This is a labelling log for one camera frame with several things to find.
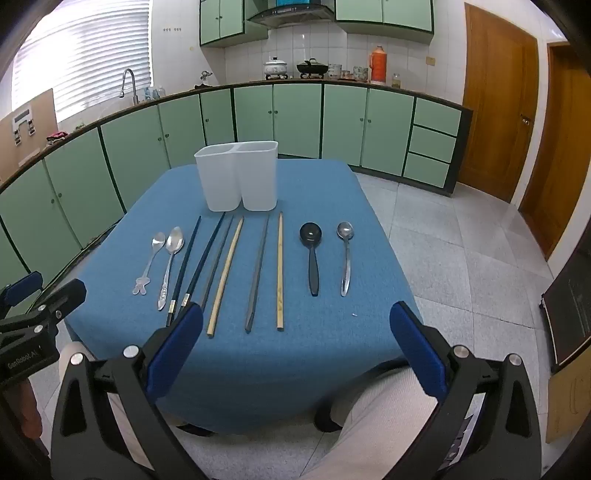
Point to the grey chopstick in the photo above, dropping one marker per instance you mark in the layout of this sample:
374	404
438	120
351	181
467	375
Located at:
256	272
217	261

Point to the metal kitchen faucet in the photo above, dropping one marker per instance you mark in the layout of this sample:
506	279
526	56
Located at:
135	90

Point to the person's right leg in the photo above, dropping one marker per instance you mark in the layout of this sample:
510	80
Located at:
378	415

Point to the white window blind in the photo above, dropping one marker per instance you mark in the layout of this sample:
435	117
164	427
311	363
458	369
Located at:
92	50

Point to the orange thermos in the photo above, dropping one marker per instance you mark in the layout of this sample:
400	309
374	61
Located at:
377	64

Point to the black flat case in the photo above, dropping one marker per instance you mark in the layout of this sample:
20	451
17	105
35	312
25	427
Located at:
570	309

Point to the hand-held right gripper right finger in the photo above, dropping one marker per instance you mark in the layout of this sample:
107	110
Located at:
418	350

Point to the cardboard box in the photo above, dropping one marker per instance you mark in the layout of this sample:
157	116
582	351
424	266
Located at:
41	134

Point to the white two-compartment utensil holder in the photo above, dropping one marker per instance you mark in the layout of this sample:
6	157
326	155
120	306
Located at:
221	180

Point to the plain silver spoon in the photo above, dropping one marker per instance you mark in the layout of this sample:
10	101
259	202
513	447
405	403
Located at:
345	230

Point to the glass jar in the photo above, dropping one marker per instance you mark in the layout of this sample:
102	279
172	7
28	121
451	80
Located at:
396	81

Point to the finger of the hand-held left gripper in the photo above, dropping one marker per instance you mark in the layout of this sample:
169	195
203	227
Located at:
64	295
23	285

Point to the wooden chopstick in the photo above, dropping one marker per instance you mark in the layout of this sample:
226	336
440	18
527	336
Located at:
226	272
280	272

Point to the cardboard sheet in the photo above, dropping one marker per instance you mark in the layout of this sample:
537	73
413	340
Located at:
570	401

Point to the dark blue chopstick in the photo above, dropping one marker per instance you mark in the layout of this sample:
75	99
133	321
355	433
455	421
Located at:
203	254
184	263

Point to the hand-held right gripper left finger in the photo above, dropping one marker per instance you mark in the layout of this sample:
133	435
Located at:
175	341

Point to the white cooking pot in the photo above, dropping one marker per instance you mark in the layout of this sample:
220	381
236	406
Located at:
275	68

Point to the red cloth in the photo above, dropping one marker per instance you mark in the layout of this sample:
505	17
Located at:
56	136

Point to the blue tablecloth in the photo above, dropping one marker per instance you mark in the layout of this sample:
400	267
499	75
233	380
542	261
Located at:
300	332

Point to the range hood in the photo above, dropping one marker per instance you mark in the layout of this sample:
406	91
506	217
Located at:
286	16

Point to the clear plastic bottles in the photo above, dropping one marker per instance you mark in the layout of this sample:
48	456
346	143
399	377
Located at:
154	92

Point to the black spoon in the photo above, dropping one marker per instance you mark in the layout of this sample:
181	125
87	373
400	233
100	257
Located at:
309	233

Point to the black wok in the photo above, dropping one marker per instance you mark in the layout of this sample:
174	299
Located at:
311	69

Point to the green wall cabinets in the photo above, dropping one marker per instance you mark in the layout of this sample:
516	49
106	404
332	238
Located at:
221	18

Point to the person's left hand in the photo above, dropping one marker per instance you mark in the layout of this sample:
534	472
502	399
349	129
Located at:
24	406

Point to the wooden door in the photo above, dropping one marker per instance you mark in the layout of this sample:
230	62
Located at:
561	161
498	106

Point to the blue box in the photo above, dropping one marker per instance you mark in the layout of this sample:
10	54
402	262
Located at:
293	2

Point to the black shoe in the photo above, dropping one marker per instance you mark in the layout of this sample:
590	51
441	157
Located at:
330	417
194	430

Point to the green base kitchen cabinets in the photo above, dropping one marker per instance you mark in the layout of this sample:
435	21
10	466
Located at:
295	120

